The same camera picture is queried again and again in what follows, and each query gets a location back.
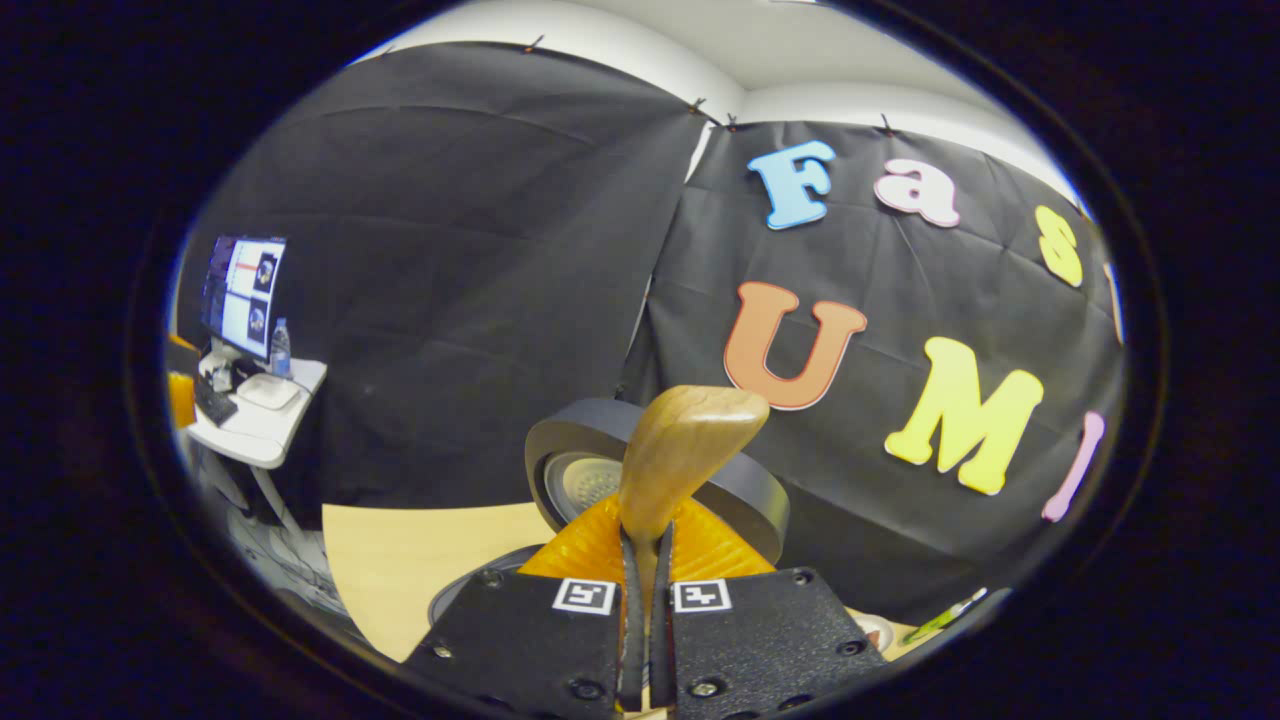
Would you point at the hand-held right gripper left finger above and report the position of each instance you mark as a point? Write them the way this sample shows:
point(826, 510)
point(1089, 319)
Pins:
point(520, 640)

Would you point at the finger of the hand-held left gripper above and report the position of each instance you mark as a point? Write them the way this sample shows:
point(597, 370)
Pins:
point(181, 395)

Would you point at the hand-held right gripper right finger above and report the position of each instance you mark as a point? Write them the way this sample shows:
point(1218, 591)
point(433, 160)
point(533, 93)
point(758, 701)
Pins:
point(770, 640)

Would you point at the black rice cooker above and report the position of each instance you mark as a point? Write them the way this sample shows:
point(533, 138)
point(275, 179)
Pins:
point(750, 490)

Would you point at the wooden spoon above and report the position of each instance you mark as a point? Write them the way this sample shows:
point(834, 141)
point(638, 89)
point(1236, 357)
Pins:
point(690, 440)

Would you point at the black keyboard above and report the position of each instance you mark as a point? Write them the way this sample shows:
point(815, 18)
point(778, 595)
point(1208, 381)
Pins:
point(213, 402)

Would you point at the white tray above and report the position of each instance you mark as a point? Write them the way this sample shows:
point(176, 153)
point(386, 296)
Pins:
point(268, 392)

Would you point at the white side desk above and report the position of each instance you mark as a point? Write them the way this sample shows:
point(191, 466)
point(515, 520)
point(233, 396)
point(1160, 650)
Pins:
point(270, 430)

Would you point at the clear water bottle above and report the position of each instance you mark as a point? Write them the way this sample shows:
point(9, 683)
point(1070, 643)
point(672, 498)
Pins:
point(280, 355)

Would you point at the white round plate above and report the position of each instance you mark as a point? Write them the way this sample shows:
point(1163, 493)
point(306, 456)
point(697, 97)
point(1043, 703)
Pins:
point(880, 632)

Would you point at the computer monitor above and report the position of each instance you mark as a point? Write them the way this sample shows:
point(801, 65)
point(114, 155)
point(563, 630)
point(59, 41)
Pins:
point(245, 300)

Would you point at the black backdrop cloth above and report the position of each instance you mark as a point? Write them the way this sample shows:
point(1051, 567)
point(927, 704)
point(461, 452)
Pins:
point(480, 300)

